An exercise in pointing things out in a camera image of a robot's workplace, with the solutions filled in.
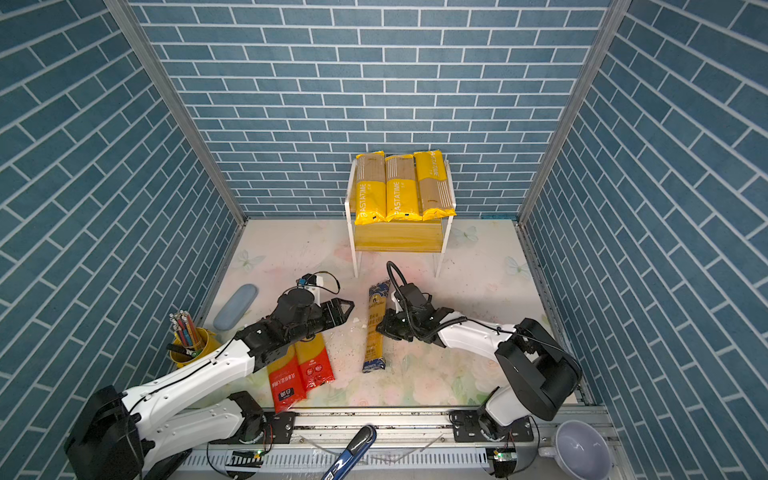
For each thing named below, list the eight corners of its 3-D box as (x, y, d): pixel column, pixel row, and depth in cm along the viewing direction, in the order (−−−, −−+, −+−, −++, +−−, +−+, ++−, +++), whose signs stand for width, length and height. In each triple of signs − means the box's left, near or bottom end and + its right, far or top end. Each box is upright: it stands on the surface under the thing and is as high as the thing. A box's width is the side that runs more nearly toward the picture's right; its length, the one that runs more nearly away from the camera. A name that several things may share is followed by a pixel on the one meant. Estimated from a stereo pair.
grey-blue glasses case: (213, 328, 93) (209, 324, 91) (243, 286, 103) (240, 281, 101) (233, 333, 92) (229, 329, 90) (261, 290, 102) (258, 286, 100)
